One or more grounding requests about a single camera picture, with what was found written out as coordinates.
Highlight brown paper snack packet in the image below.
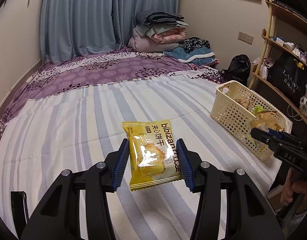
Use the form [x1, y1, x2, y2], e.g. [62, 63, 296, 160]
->
[251, 111, 284, 132]

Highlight green snack bag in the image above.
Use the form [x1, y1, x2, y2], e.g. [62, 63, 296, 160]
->
[253, 105, 265, 116]

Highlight yellow biscuit packet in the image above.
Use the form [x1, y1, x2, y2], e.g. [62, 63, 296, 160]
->
[122, 120, 183, 191]

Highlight person's right hand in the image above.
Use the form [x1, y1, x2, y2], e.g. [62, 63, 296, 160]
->
[280, 167, 307, 213]

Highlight cream perforated plastic basket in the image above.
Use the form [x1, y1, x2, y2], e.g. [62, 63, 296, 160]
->
[211, 81, 292, 161]

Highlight clear cookie bag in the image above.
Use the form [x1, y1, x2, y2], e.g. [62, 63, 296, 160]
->
[234, 95, 255, 109]

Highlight black LANWEI tote bag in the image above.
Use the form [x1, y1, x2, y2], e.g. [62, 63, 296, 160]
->
[267, 52, 307, 108]

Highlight wooden shelf unit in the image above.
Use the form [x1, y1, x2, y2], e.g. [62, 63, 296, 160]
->
[248, 0, 307, 124]

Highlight pink clothes on shelf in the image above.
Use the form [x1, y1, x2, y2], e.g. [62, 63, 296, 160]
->
[252, 57, 275, 80]

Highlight black backpack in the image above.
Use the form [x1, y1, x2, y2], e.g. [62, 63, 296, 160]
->
[220, 54, 251, 86]

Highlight white sneaker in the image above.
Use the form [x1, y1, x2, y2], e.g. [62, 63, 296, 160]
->
[283, 42, 295, 51]

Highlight blue white striped sheet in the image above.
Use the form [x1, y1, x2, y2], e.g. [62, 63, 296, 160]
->
[0, 76, 281, 239]

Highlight blue folded blanket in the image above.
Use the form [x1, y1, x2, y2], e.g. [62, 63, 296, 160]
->
[163, 47, 216, 66]

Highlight leopard print cloth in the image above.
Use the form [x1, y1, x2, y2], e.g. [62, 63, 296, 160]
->
[179, 37, 210, 53]

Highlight purple floral bedsheet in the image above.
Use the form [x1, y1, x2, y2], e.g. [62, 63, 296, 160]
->
[0, 48, 221, 139]

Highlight folded quilt pile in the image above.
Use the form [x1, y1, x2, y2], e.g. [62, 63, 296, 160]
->
[128, 10, 189, 53]

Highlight blue curtain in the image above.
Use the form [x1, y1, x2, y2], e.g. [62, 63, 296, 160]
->
[40, 0, 179, 64]

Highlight wall socket plate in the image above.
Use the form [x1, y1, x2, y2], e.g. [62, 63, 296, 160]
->
[237, 31, 254, 44]

